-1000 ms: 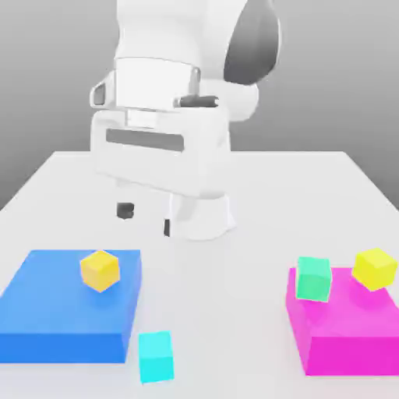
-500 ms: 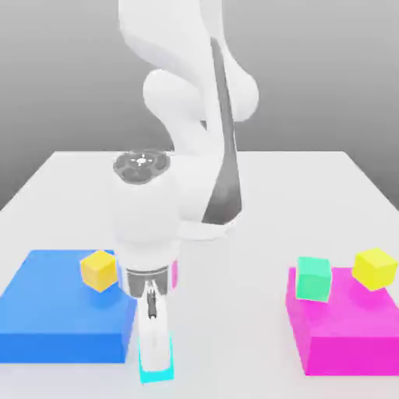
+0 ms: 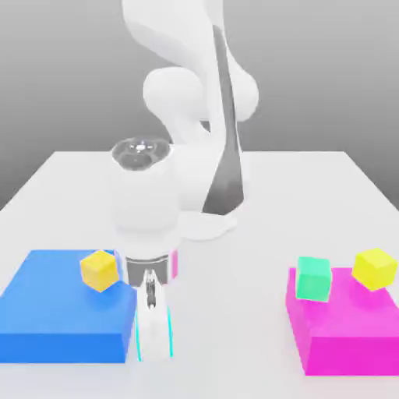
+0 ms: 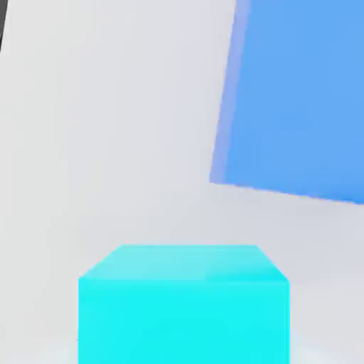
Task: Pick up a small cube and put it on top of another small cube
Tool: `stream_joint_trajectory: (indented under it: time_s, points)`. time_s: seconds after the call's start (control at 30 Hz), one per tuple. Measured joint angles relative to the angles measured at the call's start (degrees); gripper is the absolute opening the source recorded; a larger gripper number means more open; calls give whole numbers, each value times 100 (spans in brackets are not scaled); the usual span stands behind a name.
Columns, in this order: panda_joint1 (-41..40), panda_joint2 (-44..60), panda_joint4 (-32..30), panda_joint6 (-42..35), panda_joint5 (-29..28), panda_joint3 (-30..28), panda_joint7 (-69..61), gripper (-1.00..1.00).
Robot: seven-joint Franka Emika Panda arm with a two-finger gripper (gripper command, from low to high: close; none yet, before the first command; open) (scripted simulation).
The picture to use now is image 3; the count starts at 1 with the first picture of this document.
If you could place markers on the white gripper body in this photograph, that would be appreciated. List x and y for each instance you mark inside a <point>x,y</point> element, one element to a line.
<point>154,330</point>

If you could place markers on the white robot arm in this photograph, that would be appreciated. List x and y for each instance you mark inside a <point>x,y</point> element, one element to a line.
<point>146,202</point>

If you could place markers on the small pink cube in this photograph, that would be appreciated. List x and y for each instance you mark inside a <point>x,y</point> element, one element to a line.
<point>175,265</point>

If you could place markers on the small orange-yellow cube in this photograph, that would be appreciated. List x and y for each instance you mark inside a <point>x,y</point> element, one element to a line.
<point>99,271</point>

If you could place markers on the small green cube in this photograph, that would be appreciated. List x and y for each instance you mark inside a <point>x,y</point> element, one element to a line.
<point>313,280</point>

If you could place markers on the small yellow cube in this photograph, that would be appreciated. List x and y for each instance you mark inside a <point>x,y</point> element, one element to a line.
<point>375,269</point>

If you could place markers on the large blue box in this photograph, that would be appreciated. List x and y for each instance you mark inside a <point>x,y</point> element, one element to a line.
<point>56,311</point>

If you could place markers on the large magenta box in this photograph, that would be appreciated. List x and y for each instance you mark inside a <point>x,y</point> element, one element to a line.
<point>349,336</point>

